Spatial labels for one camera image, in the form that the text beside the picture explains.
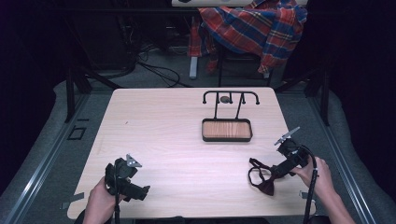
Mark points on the dark round disc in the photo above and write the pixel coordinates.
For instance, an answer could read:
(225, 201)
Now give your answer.
(224, 99)

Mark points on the black metal stand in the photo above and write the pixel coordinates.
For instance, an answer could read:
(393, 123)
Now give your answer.
(317, 90)
(74, 90)

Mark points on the red blue plaid shirt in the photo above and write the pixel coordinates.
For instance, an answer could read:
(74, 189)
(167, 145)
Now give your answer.
(258, 28)

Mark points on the person's right hand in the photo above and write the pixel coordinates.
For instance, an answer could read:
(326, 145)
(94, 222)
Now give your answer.
(319, 175)

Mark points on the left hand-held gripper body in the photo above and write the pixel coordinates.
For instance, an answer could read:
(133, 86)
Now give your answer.
(123, 174)

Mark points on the grey tape strip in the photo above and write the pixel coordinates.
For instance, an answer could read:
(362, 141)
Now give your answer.
(304, 195)
(73, 200)

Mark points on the black rack with wooden tray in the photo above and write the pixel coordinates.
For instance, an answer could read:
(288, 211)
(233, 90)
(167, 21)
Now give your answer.
(226, 129)

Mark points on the person's left hand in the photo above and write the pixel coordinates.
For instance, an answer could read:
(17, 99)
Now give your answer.
(101, 199)

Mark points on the black chair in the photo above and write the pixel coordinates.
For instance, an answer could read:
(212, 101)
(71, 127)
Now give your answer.
(239, 62)

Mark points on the white table leg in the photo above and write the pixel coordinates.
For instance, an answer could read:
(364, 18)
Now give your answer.
(193, 67)

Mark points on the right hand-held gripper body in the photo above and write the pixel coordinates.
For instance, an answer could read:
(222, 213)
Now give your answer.
(292, 154)

